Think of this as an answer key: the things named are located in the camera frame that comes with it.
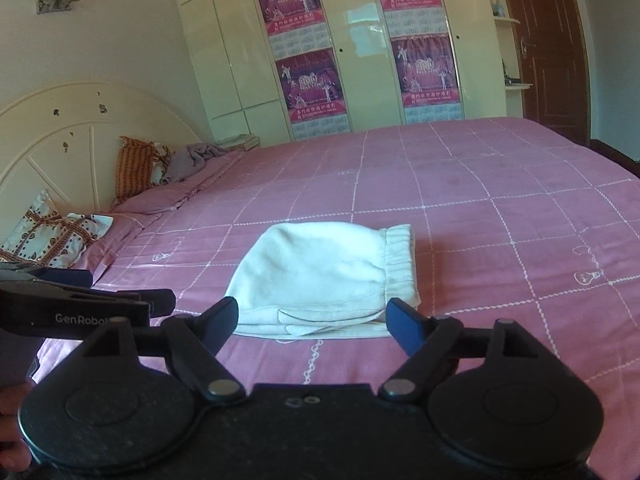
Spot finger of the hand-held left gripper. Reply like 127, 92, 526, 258
90, 288, 177, 318
10, 268, 94, 289

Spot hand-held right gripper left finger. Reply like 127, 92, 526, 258
82, 296, 247, 405

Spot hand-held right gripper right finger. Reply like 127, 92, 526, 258
377, 297, 551, 405

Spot white pants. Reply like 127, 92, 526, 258
225, 222, 422, 344

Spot person's left hand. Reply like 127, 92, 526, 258
0, 381, 33, 472

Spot white brown patterned pillow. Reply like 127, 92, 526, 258
0, 189, 114, 269

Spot cream curved headboard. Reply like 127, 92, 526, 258
0, 82, 204, 261

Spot orange patterned pillow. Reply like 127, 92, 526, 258
114, 136, 163, 204

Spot floral pillow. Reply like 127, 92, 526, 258
149, 142, 177, 187

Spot pink checked bedspread bed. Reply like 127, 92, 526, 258
30, 116, 640, 480

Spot lavender crumpled cloth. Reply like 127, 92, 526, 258
159, 142, 242, 184

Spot pale stacked books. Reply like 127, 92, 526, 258
216, 133, 261, 152

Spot cream glossy wardrobe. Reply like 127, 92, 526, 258
170, 0, 509, 144

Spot cream corner shelf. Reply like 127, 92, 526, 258
479, 0, 534, 92

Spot brown wooden door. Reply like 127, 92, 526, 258
500, 0, 592, 147

